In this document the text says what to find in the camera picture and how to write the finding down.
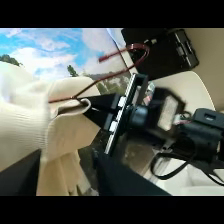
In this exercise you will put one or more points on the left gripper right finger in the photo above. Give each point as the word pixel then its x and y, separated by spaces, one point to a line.
pixel 120 181

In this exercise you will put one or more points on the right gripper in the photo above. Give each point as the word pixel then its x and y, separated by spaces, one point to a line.
pixel 138 116

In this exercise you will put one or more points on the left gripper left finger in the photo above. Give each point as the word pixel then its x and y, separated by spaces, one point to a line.
pixel 18 180

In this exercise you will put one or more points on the cream long-sleeved sweater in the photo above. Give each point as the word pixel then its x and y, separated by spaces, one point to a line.
pixel 26 113

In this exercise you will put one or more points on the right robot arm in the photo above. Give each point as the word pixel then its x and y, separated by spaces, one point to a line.
pixel 203 140

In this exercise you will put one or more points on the black box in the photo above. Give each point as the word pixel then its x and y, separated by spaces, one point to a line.
pixel 163 50

